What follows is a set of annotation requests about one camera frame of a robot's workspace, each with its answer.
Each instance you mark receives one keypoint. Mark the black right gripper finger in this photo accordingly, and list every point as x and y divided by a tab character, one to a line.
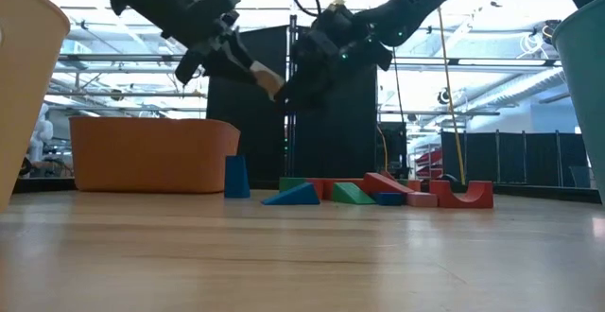
319	90
290	97

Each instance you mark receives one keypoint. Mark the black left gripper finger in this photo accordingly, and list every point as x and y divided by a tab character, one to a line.
243	52
231	74

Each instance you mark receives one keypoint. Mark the natural wood block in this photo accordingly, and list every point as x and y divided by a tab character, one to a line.
267	79

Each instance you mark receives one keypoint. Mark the red arch block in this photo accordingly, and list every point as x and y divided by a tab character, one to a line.
442	198

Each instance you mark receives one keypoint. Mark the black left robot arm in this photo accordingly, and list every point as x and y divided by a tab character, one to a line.
156	0

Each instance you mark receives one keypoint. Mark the dark green arch block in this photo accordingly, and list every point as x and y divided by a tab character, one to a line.
290	183

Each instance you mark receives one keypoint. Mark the red long block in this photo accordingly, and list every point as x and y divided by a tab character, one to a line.
317	186

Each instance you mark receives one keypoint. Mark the orange block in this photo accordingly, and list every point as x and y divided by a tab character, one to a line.
345	180

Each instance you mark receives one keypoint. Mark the black perforated computer case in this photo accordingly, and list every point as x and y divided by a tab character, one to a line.
394	146

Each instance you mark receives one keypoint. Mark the blue trapezoid block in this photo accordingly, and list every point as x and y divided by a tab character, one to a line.
236	179

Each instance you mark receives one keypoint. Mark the blue wedge block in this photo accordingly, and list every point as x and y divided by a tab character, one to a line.
298	197

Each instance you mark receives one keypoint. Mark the green wedge block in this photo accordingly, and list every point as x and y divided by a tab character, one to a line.
350	196

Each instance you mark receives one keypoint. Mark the orange plastic bin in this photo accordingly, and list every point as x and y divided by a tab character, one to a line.
151	156

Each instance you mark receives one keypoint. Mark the red slanted block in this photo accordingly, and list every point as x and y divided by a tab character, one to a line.
385	183

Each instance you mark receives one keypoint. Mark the small blue cube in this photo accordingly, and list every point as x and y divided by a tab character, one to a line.
388	199

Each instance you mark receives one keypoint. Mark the red rack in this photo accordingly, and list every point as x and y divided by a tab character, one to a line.
430	163

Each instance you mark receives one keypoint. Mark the pink block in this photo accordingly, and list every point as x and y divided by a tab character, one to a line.
422	199

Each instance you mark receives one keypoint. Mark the yellow plastic bin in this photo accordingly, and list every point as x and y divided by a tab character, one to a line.
28	90

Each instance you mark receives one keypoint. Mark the black partition row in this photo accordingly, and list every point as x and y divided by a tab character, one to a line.
510	161

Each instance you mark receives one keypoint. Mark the teal plastic bin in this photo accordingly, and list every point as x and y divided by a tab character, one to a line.
586	75

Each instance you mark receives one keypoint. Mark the dark chair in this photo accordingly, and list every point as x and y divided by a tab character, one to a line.
583	177

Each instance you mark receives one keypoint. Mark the black table frame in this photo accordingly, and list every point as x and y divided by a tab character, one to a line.
47	185

